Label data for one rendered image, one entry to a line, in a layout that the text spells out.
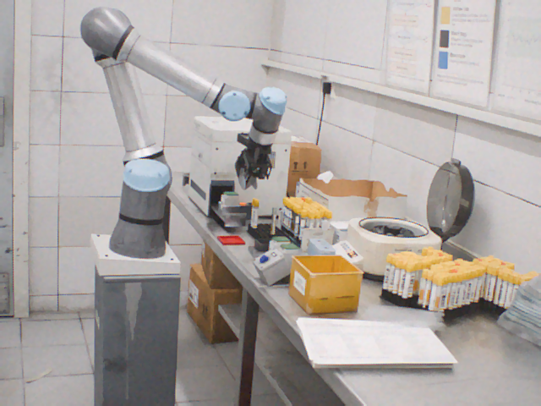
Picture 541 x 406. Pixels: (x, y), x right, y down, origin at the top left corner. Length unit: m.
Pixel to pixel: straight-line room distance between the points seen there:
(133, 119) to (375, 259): 0.74
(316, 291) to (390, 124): 1.06
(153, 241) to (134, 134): 0.30
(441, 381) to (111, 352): 0.88
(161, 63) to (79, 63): 1.78
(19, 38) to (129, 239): 1.82
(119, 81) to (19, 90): 1.60
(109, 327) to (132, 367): 0.13
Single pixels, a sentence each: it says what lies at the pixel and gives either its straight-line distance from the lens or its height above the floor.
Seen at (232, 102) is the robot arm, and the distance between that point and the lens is 1.81.
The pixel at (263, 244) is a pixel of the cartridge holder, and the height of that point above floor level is 0.91.
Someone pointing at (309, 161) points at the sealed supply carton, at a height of 1.00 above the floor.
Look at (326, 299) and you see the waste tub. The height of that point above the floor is 0.91.
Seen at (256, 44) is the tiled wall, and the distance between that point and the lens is 3.77.
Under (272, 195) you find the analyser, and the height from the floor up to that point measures 0.95.
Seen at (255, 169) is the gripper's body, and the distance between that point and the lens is 2.08.
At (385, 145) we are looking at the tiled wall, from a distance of 2.63.
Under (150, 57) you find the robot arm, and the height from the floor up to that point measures 1.42.
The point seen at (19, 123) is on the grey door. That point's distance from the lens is 3.55.
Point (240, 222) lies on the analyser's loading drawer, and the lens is 2.28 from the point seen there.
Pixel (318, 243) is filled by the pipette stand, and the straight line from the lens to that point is 1.91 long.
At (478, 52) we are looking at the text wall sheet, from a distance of 2.17.
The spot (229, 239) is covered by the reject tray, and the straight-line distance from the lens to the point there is 2.20.
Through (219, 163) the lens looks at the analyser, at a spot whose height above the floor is 1.06.
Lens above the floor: 1.52
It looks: 14 degrees down
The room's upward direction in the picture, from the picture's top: 5 degrees clockwise
